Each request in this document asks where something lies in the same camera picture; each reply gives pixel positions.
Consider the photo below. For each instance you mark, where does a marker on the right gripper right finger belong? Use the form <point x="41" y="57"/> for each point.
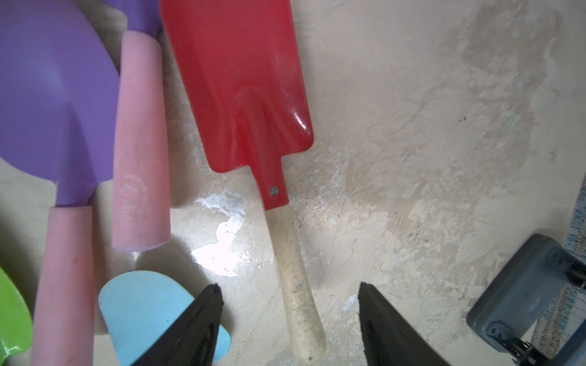
<point x="388" y="338"/>

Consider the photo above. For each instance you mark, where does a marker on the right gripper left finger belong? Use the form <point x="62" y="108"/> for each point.
<point x="196" y="337"/>

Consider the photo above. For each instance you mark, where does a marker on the light blue trowel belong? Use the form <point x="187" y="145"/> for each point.
<point x="138" y="307"/>

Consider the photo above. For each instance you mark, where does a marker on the purple trowel pink handle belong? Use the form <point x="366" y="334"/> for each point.
<point x="59" y="96"/>
<point x="141" y="190"/>

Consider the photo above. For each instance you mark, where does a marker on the red scoop wooden handle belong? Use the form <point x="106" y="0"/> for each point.
<point x="241" y="69"/>

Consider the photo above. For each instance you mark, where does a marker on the grey hole punch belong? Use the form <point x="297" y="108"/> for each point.
<point x="521" y="293"/>

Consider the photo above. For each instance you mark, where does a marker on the green trowel wooden handle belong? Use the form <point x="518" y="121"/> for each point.
<point x="16" y="320"/>

